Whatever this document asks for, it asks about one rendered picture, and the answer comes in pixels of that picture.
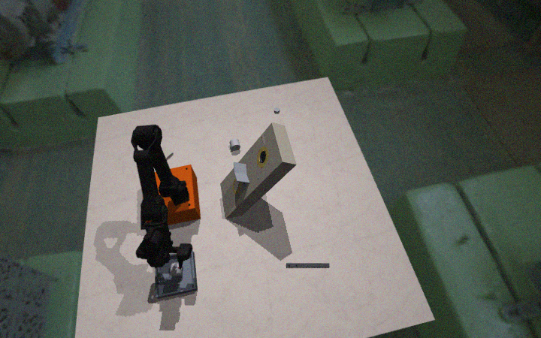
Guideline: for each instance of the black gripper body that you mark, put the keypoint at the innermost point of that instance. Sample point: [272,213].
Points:
[183,251]

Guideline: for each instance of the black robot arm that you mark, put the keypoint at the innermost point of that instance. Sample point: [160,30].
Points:
[149,138]

